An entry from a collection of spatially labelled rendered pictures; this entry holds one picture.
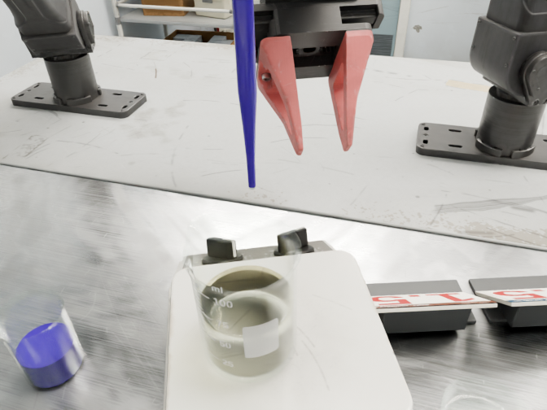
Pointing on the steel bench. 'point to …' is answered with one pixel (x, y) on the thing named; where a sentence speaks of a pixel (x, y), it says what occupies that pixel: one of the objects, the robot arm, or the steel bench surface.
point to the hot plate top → (353, 284)
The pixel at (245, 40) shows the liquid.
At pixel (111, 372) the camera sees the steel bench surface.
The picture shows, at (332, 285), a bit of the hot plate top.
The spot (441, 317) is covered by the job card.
